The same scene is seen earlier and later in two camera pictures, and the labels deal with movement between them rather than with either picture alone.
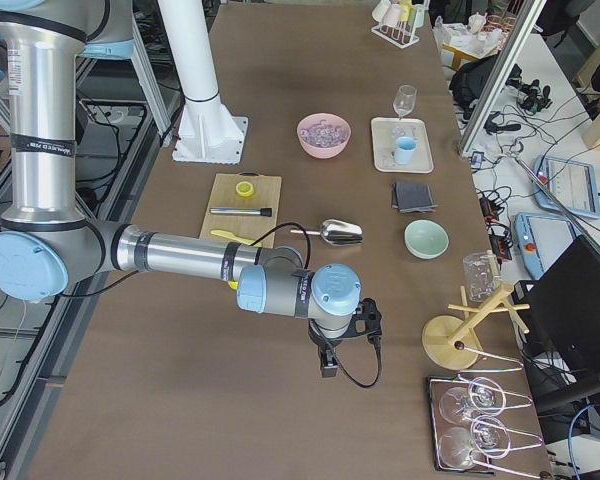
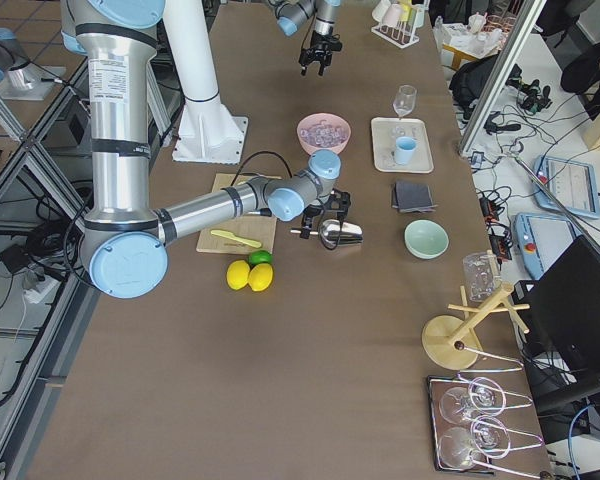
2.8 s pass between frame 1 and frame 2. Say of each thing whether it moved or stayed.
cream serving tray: stayed
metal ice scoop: stayed
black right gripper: moved
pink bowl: stayed
